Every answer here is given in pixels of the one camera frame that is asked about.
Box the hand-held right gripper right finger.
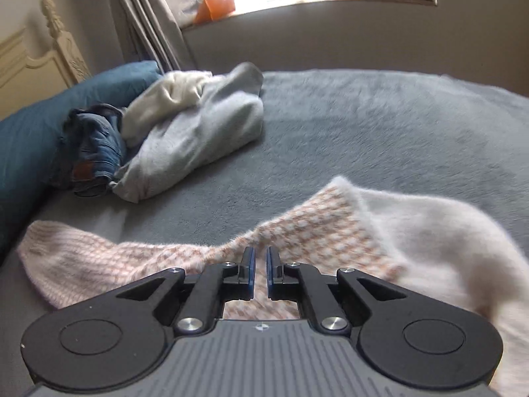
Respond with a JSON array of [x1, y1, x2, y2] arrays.
[[266, 247, 410, 335]]

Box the blue jeans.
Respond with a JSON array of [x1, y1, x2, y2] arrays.
[[50, 103, 127, 198]]

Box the pink houndstooth wool coat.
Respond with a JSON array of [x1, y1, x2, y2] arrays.
[[19, 175, 529, 397]]

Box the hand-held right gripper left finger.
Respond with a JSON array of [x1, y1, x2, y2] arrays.
[[116, 247, 256, 336]]

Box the orange bag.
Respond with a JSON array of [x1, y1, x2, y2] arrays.
[[193, 0, 236, 25]]

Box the grey sweatshirt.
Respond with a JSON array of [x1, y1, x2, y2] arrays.
[[109, 62, 265, 204]]

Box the blue pillow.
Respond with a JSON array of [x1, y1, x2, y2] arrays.
[[0, 61, 164, 259]]

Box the cream carved headboard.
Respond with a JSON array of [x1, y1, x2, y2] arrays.
[[0, 0, 94, 121]]

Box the cream white garment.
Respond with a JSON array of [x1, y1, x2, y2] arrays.
[[122, 70, 214, 148]]

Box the grey curtain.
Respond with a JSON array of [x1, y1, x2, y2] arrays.
[[101, 0, 197, 73]]

